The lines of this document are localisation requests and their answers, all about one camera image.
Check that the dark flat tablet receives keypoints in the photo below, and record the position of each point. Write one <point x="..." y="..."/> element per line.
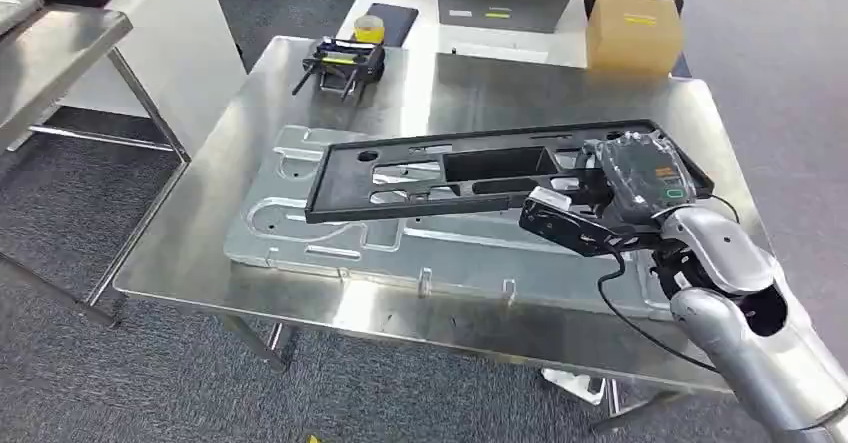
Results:
<point x="401" y="22"/>

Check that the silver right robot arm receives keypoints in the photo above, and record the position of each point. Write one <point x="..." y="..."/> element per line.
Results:
<point x="762" y="347"/>

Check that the metal fixture plate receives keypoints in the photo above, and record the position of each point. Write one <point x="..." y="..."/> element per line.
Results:
<point x="464" y="254"/>

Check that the yellow tape roll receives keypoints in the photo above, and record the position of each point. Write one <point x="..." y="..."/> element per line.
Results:
<point x="369" y="29"/>

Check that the white plastic piece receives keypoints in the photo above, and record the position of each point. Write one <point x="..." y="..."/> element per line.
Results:
<point x="573" y="387"/>

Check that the white table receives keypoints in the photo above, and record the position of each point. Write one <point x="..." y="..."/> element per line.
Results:
<point x="424" y="36"/>

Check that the grey laptop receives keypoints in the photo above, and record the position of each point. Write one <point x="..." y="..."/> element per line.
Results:
<point x="503" y="6"/>

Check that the black plastic panel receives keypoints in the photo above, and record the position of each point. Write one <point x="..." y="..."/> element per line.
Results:
<point x="344" y="185"/>

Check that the black clamp tool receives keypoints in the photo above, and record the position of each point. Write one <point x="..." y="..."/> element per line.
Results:
<point x="344" y="62"/>

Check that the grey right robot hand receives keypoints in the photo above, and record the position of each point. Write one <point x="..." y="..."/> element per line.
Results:
<point x="646" y="175"/>

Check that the steel side table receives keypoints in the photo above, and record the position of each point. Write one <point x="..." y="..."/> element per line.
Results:
<point x="53" y="56"/>

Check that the brown cardboard box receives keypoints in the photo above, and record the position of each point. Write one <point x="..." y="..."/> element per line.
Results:
<point x="632" y="39"/>

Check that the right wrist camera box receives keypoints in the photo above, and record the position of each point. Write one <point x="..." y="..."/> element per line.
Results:
<point x="570" y="224"/>

